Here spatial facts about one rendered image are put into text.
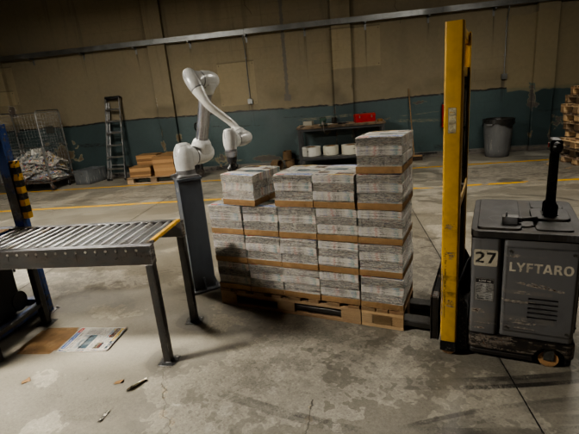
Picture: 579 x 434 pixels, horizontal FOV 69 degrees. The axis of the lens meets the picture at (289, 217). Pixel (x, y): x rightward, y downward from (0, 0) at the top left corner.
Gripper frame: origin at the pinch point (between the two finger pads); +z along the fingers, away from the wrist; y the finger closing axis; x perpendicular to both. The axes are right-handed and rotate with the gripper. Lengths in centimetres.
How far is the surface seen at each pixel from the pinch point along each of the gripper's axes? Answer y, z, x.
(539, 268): -34, 32, -205
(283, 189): -18, -1, -51
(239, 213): -19.1, 17.9, -14.3
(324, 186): -18, -4, -81
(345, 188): -19, -3, -95
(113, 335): -86, 96, 62
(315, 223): -18, 22, -73
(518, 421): -82, 92, -198
